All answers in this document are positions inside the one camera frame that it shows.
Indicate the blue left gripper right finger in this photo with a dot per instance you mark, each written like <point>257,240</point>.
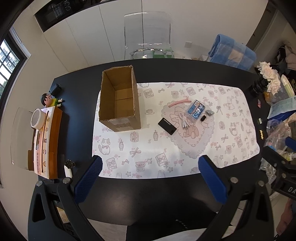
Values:
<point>215,183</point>

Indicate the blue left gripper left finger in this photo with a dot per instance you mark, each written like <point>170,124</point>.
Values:
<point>85,178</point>

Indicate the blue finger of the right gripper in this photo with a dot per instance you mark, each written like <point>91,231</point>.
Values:
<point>290,143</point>

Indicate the black rectangular device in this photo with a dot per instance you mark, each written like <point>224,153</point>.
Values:
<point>167,126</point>

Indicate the pink hair clip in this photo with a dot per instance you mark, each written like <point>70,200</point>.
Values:
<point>179,102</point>

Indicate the clear plastic bags pile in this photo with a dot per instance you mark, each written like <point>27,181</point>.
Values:
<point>277,132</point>

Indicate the orange printed carton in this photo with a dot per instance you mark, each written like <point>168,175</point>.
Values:
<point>42,158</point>

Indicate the white rose bouquet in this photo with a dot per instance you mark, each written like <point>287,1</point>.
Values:
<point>271,75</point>

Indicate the small grey clip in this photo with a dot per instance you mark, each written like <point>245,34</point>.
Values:
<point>209,112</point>

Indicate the pink patterned table mat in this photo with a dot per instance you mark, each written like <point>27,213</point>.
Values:
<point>227,137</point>

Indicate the open cardboard box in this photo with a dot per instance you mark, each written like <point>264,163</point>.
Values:
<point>119,104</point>

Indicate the white tape roll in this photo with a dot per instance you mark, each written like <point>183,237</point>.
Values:
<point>38,119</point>

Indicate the blue labelled plastic packet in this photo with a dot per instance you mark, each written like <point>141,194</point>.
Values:
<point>195,110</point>

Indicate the cartoon boy figurine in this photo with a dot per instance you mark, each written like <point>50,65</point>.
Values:
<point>48,101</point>

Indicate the black power adapter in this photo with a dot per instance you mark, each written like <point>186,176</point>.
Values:
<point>56,90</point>

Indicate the blue checked folded towel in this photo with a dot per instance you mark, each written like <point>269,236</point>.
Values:
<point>227,51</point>

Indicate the green box behind chair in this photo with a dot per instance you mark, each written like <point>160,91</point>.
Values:
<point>162,54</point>

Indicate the clear acrylic chair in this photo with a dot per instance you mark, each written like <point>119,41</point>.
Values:
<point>145,31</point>

